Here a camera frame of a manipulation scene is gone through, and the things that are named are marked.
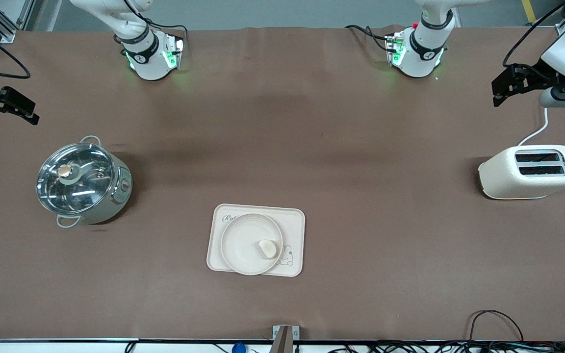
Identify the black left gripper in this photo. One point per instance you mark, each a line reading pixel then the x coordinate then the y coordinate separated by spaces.
pixel 536 74

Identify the cream round plate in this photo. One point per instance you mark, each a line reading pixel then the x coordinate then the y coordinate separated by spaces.
pixel 243 242

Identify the white steamed bun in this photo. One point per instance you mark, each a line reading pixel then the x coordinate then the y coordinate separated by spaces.
pixel 267 249

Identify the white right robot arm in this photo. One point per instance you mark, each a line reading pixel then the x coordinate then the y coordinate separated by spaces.
pixel 147 54

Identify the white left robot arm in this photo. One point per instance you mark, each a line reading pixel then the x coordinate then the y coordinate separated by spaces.
pixel 424 46

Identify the glass pot lid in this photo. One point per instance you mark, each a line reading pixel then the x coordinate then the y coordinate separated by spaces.
pixel 74 179

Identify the cream two-slot toaster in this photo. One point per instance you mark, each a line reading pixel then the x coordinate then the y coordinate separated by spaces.
pixel 508 176

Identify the silver electric cooking pot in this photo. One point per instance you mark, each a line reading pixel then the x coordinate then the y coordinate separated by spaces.
pixel 115 196

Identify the cream rabbit print tray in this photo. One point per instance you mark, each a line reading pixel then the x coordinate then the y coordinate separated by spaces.
pixel 295 220

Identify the blue round cap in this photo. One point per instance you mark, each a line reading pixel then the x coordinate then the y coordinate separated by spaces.
pixel 239 348

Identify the grey metal camera bracket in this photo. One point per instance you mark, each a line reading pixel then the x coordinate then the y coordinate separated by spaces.
pixel 285 336

